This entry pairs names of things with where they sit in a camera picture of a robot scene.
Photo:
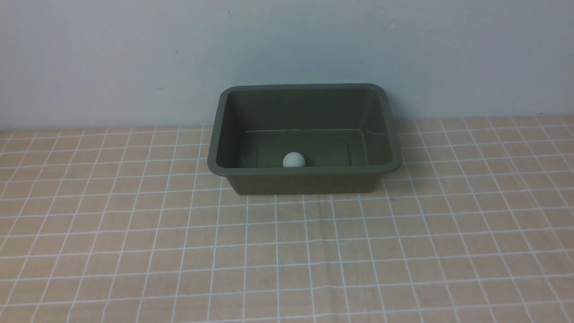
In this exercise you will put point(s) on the olive green plastic bin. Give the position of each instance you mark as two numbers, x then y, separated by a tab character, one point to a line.
345	131

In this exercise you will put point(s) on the white table-tennis ball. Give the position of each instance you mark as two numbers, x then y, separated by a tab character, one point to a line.
293	160

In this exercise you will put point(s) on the beige checkered tablecloth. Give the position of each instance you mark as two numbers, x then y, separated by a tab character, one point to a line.
129	226

